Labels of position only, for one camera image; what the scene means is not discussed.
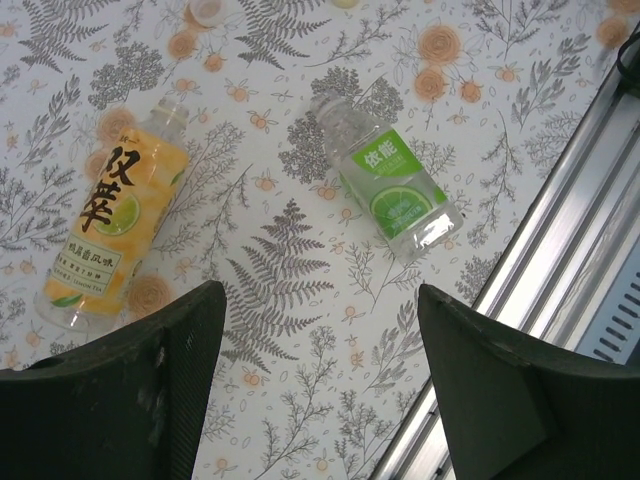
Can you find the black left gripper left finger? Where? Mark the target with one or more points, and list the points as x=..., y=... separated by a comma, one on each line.
x=100, y=415

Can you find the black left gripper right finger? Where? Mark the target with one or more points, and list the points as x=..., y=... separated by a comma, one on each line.
x=525, y=420

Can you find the clear bottle yellow tea label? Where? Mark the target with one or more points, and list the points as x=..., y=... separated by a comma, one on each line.
x=115, y=215

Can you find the clear bottle green lime label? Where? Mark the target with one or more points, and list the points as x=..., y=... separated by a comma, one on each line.
x=395, y=195

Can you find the translucent white bottle cap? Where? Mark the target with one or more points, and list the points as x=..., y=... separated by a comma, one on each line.
x=205, y=10

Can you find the pale yellow bottle cap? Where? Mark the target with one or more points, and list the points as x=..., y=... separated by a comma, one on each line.
x=345, y=3

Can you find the floral table cloth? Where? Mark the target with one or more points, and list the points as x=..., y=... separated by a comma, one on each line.
x=280, y=75

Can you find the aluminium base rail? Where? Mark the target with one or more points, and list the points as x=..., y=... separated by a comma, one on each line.
x=565, y=240

